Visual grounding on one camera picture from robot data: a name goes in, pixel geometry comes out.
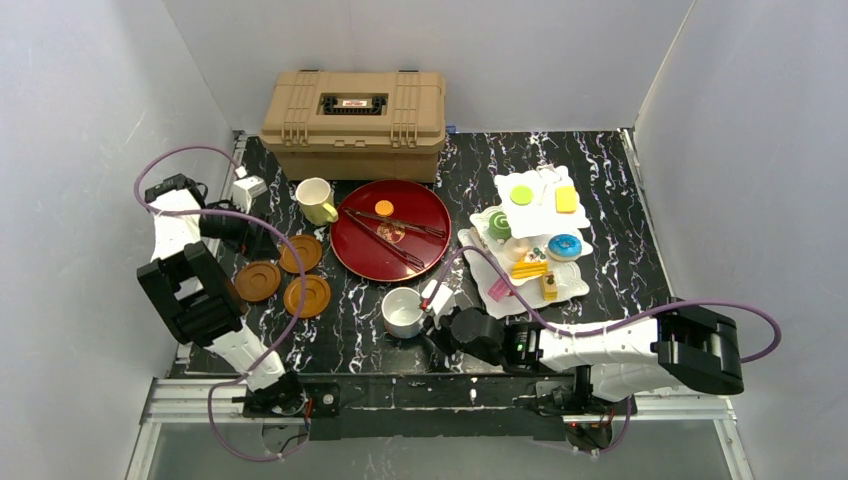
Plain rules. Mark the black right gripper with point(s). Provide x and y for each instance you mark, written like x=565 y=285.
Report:
x=440 y=327

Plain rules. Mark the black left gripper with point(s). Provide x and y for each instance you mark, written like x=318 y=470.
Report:
x=258 y=240

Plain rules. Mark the white mug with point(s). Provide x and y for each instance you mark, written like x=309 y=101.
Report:
x=402 y=315

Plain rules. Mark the pale yellow mug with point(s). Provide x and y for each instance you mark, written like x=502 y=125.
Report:
x=315 y=198

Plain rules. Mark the pink rectangular cake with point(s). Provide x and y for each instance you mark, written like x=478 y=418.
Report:
x=500 y=289

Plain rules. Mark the black tongs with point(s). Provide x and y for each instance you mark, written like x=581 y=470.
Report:
x=388 y=232

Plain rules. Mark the white triangular cake slice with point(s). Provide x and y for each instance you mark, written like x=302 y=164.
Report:
x=477 y=240

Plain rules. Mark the yellow triangular cake slice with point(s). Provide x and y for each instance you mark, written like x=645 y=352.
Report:
x=529 y=266

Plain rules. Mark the white round cake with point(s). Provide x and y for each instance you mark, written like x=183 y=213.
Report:
x=515 y=249

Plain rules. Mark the yellow rectangular cake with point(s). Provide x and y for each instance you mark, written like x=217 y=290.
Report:
x=549 y=286

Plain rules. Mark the orange round cookie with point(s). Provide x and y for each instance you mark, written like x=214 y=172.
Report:
x=384 y=208

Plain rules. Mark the white three-tier cake stand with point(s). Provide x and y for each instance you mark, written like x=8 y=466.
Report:
x=537 y=222

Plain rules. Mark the blue frosted donut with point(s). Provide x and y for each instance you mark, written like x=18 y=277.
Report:
x=564 y=247

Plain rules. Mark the green round macaron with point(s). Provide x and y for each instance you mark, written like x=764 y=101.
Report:
x=521 y=195

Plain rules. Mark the orange square cake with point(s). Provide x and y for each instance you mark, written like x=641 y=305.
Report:
x=566 y=200

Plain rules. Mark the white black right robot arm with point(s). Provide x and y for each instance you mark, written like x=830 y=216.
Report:
x=679 y=344

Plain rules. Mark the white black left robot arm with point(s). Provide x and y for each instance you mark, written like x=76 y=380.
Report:
x=192 y=293

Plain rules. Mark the dark brown coaster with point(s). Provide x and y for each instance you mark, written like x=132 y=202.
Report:
x=258 y=281

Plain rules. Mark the brown wooden coaster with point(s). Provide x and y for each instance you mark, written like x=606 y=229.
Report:
x=307 y=248

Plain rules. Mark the light wooden coaster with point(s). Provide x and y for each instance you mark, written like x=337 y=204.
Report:
x=317 y=296

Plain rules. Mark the round red tray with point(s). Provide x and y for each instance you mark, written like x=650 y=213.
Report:
x=413 y=202

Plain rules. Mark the tan plastic toolbox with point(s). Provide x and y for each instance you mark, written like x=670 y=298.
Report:
x=357 y=126

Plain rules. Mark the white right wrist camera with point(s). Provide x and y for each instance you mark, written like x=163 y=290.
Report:
x=437 y=299

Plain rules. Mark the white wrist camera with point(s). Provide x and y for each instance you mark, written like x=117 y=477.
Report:
x=245 y=189
x=437 y=299

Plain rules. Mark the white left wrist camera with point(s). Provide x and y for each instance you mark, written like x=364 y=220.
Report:
x=245 y=189

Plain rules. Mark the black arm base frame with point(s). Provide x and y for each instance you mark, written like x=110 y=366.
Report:
x=550 y=407

